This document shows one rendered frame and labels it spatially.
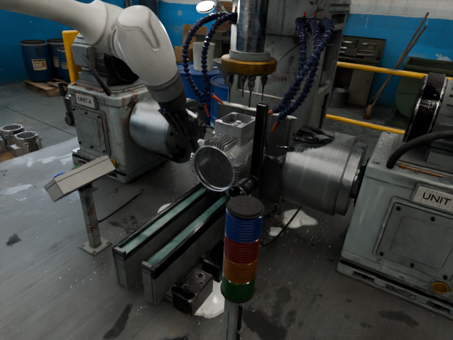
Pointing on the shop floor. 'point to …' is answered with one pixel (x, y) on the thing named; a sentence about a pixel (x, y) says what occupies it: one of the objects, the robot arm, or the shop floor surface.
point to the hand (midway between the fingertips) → (191, 142)
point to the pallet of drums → (45, 65)
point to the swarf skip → (412, 88)
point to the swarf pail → (338, 97)
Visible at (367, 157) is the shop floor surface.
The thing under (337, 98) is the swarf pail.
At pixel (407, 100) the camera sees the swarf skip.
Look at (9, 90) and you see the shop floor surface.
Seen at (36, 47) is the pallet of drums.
